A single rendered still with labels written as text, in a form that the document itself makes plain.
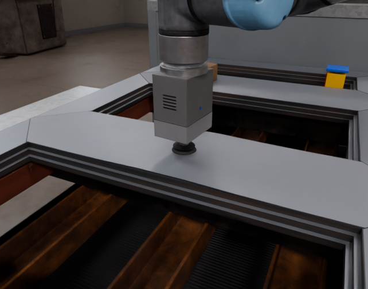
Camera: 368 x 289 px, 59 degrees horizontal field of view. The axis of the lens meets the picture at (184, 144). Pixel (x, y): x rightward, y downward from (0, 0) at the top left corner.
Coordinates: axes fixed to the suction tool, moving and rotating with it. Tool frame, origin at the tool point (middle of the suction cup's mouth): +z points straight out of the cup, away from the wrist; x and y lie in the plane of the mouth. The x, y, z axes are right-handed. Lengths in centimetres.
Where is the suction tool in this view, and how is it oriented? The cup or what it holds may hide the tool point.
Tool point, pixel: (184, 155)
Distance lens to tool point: 57.5
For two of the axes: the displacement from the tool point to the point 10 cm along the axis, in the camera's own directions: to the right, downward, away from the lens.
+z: 0.0, 9.0, 4.4
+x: 8.5, 2.3, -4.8
